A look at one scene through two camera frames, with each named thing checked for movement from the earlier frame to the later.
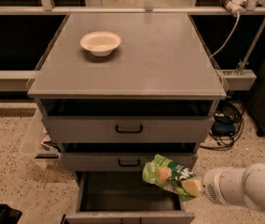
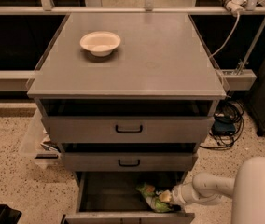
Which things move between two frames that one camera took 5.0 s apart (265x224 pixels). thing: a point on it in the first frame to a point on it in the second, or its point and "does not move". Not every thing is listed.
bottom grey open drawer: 124,198 does not move
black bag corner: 0,214 does not move
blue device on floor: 223,128 does not move
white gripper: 213,184 to 178,196
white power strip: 232,4 does not move
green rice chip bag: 168,175 to 152,198
